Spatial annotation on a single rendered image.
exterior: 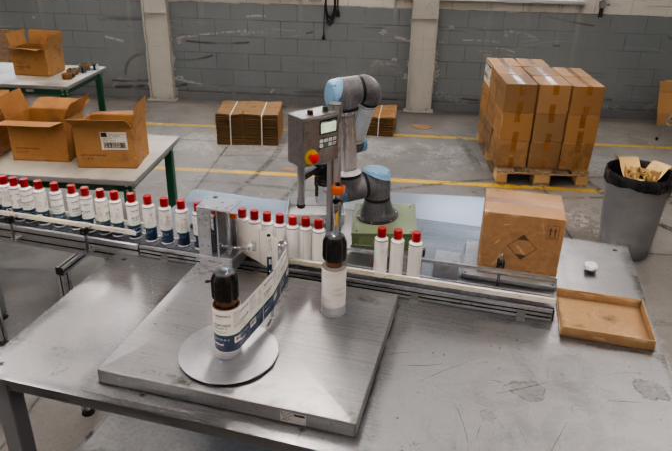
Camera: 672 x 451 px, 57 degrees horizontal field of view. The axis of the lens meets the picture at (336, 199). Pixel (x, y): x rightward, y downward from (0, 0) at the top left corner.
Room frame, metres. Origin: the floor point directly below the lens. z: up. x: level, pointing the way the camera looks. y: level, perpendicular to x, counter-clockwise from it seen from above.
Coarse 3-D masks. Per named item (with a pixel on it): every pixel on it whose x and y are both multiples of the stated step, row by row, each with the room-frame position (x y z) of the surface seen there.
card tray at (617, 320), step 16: (560, 288) 2.03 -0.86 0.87; (560, 304) 1.97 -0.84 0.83; (576, 304) 1.97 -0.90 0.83; (592, 304) 1.98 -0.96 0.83; (608, 304) 1.98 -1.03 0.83; (624, 304) 1.97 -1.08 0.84; (640, 304) 1.96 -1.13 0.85; (560, 320) 1.87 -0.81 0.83; (576, 320) 1.87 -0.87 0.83; (592, 320) 1.87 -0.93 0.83; (608, 320) 1.87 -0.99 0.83; (624, 320) 1.88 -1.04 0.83; (640, 320) 1.88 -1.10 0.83; (576, 336) 1.77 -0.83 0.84; (592, 336) 1.76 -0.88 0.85; (608, 336) 1.74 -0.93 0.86; (624, 336) 1.73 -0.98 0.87; (640, 336) 1.78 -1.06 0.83
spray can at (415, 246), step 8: (416, 232) 2.04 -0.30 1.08; (416, 240) 2.03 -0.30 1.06; (408, 248) 2.05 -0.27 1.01; (416, 248) 2.02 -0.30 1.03; (408, 256) 2.04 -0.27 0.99; (416, 256) 2.02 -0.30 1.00; (408, 264) 2.03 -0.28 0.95; (416, 264) 2.02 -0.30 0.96; (408, 272) 2.03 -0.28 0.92; (416, 272) 2.02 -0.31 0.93
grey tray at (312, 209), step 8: (288, 200) 2.75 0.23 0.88; (296, 200) 2.80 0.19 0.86; (312, 200) 2.80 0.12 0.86; (320, 200) 2.80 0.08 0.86; (288, 208) 2.70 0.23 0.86; (296, 208) 2.76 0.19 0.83; (304, 208) 2.76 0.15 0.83; (312, 208) 2.76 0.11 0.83; (320, 208) 2.77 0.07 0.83; (312, 216) 2.60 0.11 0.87; (320, 216) 2.60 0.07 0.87; (344, 216) 2.60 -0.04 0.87; (344, 224) 2.60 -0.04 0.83
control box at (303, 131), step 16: (304, 112) 2.22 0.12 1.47; (320, 112) 2.23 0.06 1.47; (336, 112) 2.24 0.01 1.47; (288, 128) 2.21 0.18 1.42; (304, 128) 2.14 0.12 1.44; (288, 144) 2.21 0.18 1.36; (304, 144) 2.14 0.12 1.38; (288, 160) 2.21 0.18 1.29; (304, 160) 2.14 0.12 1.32; (320, 160) 2.19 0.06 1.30
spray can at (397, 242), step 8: (400, 232) 2.05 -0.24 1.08; (392, 240) 2.05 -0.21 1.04; (400, 240) 2.05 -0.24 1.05; (392, 248) 2.04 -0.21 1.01; (400, 248) 2.04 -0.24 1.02; (392, 256) 2.04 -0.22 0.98; (400, 256) 2.04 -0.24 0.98; (392, 264) 2.04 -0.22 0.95; (400, 264) 2.04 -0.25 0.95; (392, 272) 2.04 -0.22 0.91; (400, 272) 2.04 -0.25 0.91
